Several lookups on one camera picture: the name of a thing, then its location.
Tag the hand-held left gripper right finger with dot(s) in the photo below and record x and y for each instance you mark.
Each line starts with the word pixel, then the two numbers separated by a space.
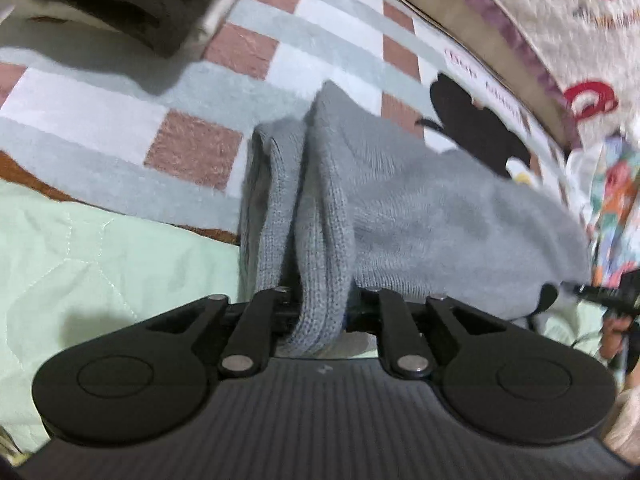
pixel 367 312

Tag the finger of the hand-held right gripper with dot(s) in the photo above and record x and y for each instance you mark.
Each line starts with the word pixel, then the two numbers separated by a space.
pixel 600 294

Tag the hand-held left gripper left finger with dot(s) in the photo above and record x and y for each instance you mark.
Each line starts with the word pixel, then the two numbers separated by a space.
pixel 277 310

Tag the grey knit sweater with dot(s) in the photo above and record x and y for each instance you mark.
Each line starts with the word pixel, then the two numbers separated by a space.
pixel 425 220

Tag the person's right hand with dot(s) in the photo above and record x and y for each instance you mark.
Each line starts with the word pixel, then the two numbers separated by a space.
pixel 614 337

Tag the colourful floral cloth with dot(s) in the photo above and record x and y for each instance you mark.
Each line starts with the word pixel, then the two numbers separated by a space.
pixel 615 200

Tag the pale fuzzy cloth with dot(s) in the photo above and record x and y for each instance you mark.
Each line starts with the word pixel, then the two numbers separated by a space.
pixel 625 420

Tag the light green quilt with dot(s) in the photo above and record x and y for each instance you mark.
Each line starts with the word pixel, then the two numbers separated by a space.
pixel 100 270

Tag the white quilted blanket red print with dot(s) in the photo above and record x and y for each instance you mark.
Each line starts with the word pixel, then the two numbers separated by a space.
pixel 575 35

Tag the checkered pink teal blanket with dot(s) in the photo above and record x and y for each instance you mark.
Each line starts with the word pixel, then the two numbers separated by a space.
pixel 100 105

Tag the white folded garment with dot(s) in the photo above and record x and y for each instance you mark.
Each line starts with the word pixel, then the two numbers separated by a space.
pixel 220 10

